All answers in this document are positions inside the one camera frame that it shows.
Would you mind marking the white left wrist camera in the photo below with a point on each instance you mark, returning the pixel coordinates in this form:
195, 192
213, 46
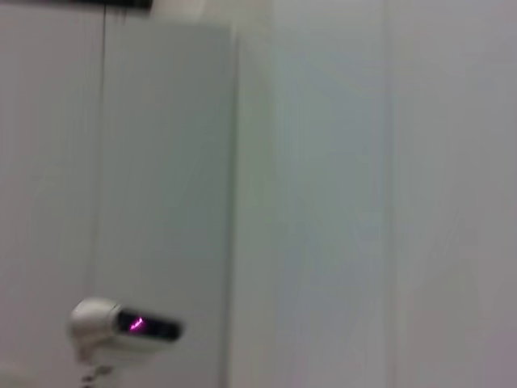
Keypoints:
101, 327

